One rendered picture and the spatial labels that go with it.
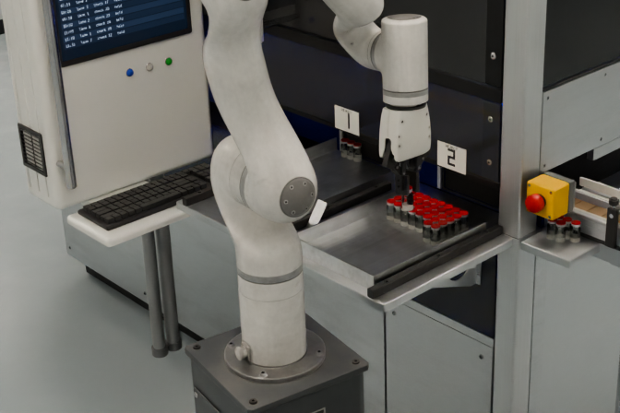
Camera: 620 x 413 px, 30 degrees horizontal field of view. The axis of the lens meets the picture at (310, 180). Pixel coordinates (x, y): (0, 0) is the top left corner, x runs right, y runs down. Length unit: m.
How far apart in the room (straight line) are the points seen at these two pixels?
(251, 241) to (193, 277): 1.61
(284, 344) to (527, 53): 0.78
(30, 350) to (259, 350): 1.93
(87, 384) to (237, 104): 1.99
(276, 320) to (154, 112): 1.10
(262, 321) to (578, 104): 0.91
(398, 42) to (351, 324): 1.18
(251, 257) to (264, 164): 0.20
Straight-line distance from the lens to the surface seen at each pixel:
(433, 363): 2.91
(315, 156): 2.97
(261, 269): 2.04
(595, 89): 2.63
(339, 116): 2.84
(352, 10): 1.99
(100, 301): 4.20
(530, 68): 2.42
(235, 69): 1.87
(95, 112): 2.96
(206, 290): 3.61
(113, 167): 3.03
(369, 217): 2.65
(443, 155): 2.62
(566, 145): 2.59
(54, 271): 4.44
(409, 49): 2.09
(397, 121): 2.12
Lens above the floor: 2.04
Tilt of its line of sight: 24 degrees down
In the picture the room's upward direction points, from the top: 2 degrees counter-clockwise
